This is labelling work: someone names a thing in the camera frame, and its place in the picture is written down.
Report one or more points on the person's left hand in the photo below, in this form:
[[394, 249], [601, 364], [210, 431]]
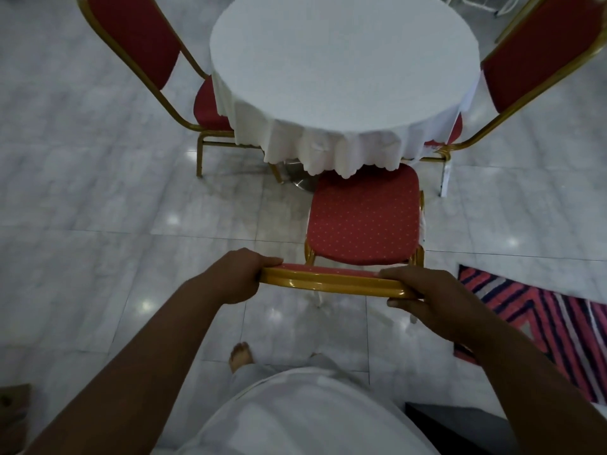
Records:
[[237, 279]]

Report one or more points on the person's right hand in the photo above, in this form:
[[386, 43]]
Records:
[[450, 308]]

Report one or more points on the red gold chair legs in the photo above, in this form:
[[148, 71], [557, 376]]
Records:
[[365, 213], [536, 52]]

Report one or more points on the red cushioned gold frame chair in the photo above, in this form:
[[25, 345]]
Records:
[[133, 33]]

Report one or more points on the person's right forearm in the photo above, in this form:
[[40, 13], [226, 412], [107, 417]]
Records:
[[536, 388]]

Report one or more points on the person's left forearm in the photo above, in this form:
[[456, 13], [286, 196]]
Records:
[[133, 374]]

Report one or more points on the person's left foot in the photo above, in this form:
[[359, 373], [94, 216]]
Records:
[[240, 355]]

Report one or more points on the red navy striped rug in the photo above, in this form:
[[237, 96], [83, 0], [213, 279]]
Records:
[[559, 336]]

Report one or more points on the round table white tablecloth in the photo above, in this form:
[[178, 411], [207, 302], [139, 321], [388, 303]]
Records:
[[341, 61]]

